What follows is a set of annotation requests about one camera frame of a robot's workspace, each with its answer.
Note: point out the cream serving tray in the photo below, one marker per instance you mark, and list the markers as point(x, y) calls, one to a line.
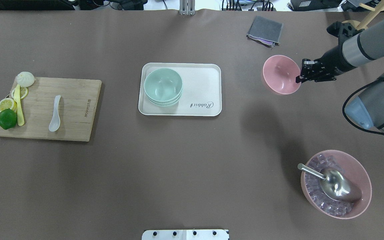
point(202, 91)

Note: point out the wooden mug stand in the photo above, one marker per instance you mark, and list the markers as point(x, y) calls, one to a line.
point(373, 12)

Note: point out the grey folded cloth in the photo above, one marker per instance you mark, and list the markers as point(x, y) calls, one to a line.
point(265, 31)

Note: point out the small pink bowl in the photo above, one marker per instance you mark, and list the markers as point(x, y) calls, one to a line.
point(279, 75)

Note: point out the white ceramic spoon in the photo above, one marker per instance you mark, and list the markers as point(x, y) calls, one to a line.
point(55, 121)

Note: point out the green lime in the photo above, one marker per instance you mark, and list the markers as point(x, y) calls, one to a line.
point(8, 119)

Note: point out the bamboo cutting board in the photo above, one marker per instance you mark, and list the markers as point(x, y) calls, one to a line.
point(77, 107)

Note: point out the white steamed bun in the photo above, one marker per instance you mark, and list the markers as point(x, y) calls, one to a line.
point(25, 79)

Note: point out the clear ice cubes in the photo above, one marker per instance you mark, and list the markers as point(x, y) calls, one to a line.
point(317, 195)

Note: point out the green bowl top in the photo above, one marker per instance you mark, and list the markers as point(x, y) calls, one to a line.
point(163, 85)

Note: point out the green bowl lower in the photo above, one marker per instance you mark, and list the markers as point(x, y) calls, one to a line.
point(166, 104)

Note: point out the metal ice scoop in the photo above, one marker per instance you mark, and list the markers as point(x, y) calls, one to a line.
point(334, 184)

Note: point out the yellow plastic knife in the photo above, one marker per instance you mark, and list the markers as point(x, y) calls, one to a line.
point(17, 99)

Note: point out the large pink bowl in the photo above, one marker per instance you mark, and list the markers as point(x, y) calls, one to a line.
point(355, 172)

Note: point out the metal frame bracket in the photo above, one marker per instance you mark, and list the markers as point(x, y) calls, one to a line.
point(187, 7)

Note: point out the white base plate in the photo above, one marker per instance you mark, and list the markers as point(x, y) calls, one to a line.
point(186, 234)

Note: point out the lemon slice back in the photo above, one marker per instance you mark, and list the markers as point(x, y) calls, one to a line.
point(23, 92)

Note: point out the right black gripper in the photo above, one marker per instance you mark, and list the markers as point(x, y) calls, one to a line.
point(332, 60)

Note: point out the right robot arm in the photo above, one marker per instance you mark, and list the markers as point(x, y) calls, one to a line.
point(364, 108)

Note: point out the green bowl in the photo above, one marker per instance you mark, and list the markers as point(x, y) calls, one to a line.
point(166, 104)
point(163, 85)

